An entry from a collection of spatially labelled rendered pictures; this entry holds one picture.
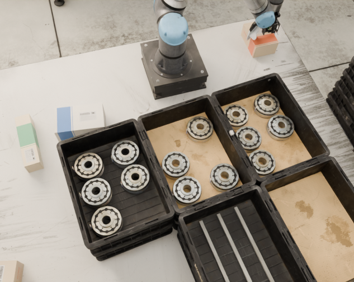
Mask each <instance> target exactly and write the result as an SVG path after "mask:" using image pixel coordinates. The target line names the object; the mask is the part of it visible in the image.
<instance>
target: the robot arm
mask: <svg viewBox="0 0 354 282"><path fill-rule="evenodd" d="M243 1H244V2H245V4H246V5H247V7H248V8H249V10H250V12H251V13H252V15H253V16H254V18H255V21H254V23H252V25H251V27H250V29H249V31H248V35H247V40H248V39H249V38H250V37H251V38H252V39H253V40H255V39H256V38H257V33H258V31H259V28H262V33H263V35H264V34H265V32H268V33H269V32H271V33H274V34H275V33H277V34H278V30H279V27H280V23H279V21H278V19H277V18H278V17H280V16H281V15H280V13H279V11H280V9H281V7H282V4H283V1H284V0H243ZM187 4H188V0H154V12H155V17H156V21H157V28H158V35H159V48H158V50H157V52H156V54H155V57H154V62H155V66H156V67H157V68H158V69H159V70H160V71H161V72H163V73H165V74H179V73H181V72H183V71H184V70H185V69H186V68H187V66H188V55H187V52H186V43H187V36H188V23H187V21H186V19H185V18H184V16H183V12H184V10H185V8H186V6H187ZM277 25H278V29H277ZM278 35H279V34H278Z"/></svg>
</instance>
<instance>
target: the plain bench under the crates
mask: <svg viewBox="0 0 354 282"><path fill-rule="evenodd" d="M254 21H255V18H253V19H249V20H244V21H238V22H233V23H228V24H225V25H219V26H214V27H208V28H205V29H199V30H194V31H189V32H188V34H192V36H193V39H194V41H195V43H196V46H197V48H198V50H199V53H200V55H201V58H202V61H203V62H204V65H205V68H206V70H207V73H208V75H209V76H208V77H207V81H206V82H205V84H206V88H204V89H201V90H196V91H192V92H187V93H182V94H179V95H174V96H170V97H165V98H160V99H157V100H155V99H154V96H153V93H152V90H151V87H150V84H149V81H148V78H147V75H146V72H145V69H144V66H143V63H142V61H141V58H142V57H143V56H142V54H141V46H140V43H144V42H148V41H154V40H159V38H155V39H149V40H144V41H139V42H135V43H130V44H125V45H119V46H114V47H110V48H105V49H100V50H94V51H89V52H85V53H80V54H74V55H69V56H66V57H61V58H55V59H50V60H45V61H41V62H36V63H30V64H25V65H19V66H16V67H10V68H5V69H0V261H9V260H17V261H19V262H21V263H23V264H24V267H23V275H22V282H195V279H194V278H193V275H192V272H191V270H190V267H189V265H188V263H187V260H186V258H185V255H184V253H183V251H182V248H181V245H180V243H179V240H178V238H177V233H178V231H177V230H175V229H174V228H173V227H172V228H173V231H172V233H171V234H168V235H166V236H164V237H161V238H159V239H156V240H153V241H151V242H148V243H146V244H144V245H141V246H139V247H136V248H133V249H131V250H128V251H126V252H123V253H121V254H118V255H116V256H113V257H110V258H108V259H106V260H103V261H98V260H97V259H96V257H94V256H93V255H92V254H91V252H90V250H89V249H87V247H86V246H85V245H84V242H83V238H82V235H81V231H80V228H79V224H78V221H77V217H76V214H75V211H74V207H73V203H72V200H71V197H70V193H69V190H68V186H67V182H66V179H65V176H64V172H63V168H62V164H61V162H60V158H59V155H58V151H57V148H56V145H57V143H58V142H59V141H58V140H57V138H56V136H55V134H54V108H60V107H68V106H78V105H87V104H96V103H102V104H103V108H104V111H105V117H106V126H109V125H112V124H116V123H119V122H122V121H125V120H128V119H136V120H137V119H138V117H139V116H140V115H144V114H147V113H150V112H153V111H156V110H159V109H162V108H165V107H168V106H172V105H175V104H178V103H181V102H184V101H187V100H190V99H193V98H197V97H200V96H203V95H210V96H211V94H212V93H213V92H215V91H218V90H222V89H224V88H228V87H231V86H234V85H236V84H240V83H243V82H246V81H250V80H252V79H255V78H259V77H262V76H265V75H268V74H271V73H277V74H279V75H280V77H281V78H282V80H283V81H284V83H285V85H286V86H287V87H288V89H289V90H290V92H291V93H292V95H293V96H294V98H295V99H296V101H297V102H298V104H299V105H300V107H301V108H302V110H303V111H304V113H305V114H306V116H307V117H308V119H309V120H310V122H311V123H312V125H313V126H314V127H315V129H316V131H317V132H318V134H319V135H320V137H321V138H322V139H323V141H324V143H325V144H326V146H327V147H328V149H329V150H330V155H329V156H332V157H334V158H335V159H336V161H337V162H338V164H339V165H340V167H341V168H342V169H343V171H344V172H345V174H346V175H347V177H348V178H349V180H350V181H351V183H352V184H353V186H354V148H353V146H352V144H351V143H350V141H349V139H348V138H347V136H346V134H345V133H344V131H343V129H342V127H341V126H340V124H339V122H338V121H337V119H336V117H335V115H334V114H333V112H332V110H331V109H330V107H329V106H328V104H327V102H326V100H325V99H324V97H323V95H322V94H321V92H320V90H319V88H318V87H317V85H316V84H315V82H314V80H313V78H312V77H311V75H310V73H309V72H308V70H307V68H306V66H305V65H304V63H303V61H302V60H301V58H300V57H299V55H298V53H297V51H296V50H295V48H294V46H293V44H292V43H291V41H290V39H289V38H288V36H287V34H286V32H285V31H284V29H283V28H282V26H281V24H280V27H279V30H278V34H279V35H278V34H277V33H275V36H276V38H277V40H278V41H279V44H278V46H277V49H276V52H275V53H273V54H269V55H264V56H261V57H256V58H252V56H251V54H250V52H249V50H248V48H247V46H246V44H245V42H244V40H243V38H242V36H241V32H242V28H243V24H246V23H249V22H254ZM26 114H30V116H31V118H32V119H33V121H34V126H35V130H36V135H37V140H38V143H39V148H40V153H41V157H42V161H43V165H44V168H43V169H40V170H37V171H34V172H30V173H29V172H28V171H27V170H26V169H25V168H24V165H23V159H22V154H21V148H20V143H19V139H18V134H17V129H16V123H15V117H18V116H22V115H26Z"/></svg>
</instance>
